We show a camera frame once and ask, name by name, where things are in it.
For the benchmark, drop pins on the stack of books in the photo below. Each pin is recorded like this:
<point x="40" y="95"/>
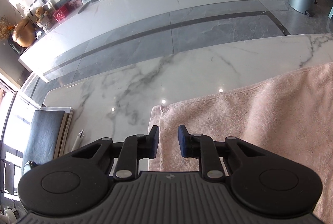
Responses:
<point x="44" y="132"/>

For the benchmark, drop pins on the light blue plastic stool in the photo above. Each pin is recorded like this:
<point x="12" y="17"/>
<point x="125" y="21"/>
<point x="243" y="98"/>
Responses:
<point x="331" y="11"/>

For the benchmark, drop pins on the dried flower bunch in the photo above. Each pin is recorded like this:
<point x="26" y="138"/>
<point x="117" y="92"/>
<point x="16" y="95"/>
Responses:
<point x="5" y="28"/>

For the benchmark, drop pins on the brown teddy bear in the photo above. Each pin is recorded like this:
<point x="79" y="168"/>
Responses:
<point x="43" y="19"/>

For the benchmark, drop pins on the white pen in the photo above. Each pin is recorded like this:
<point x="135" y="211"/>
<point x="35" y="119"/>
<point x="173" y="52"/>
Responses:
<point x="78" y="139"/>

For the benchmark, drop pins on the picture frame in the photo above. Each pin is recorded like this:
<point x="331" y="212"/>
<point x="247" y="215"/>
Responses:
<point x="41" y="4"/>

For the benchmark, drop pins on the pink terry towel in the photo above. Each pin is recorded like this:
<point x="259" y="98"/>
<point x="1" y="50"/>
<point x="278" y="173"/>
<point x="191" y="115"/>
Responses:
<point x="260" y="119"/>

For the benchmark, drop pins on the golden egg-shaped vase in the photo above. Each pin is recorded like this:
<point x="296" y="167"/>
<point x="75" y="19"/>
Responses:
<point x="24" y="33"/>

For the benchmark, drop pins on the pink box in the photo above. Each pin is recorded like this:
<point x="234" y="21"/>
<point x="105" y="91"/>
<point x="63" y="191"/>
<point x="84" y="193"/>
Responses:
<point x="75" y="3"/>

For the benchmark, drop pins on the red gift box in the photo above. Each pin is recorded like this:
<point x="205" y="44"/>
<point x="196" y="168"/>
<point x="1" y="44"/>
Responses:
<point x="61" y="14"/>

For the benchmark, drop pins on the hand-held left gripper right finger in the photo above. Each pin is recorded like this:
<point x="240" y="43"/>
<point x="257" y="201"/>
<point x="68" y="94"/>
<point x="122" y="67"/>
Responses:
<point x="183" y="142"/>

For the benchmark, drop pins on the white marble television console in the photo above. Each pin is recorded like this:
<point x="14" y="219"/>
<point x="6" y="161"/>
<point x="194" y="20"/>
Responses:
<point x="161" y="5"/>

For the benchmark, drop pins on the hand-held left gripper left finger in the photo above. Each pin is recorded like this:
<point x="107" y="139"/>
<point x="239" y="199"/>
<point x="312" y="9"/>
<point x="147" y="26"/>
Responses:
<point x="154" y="142"/>

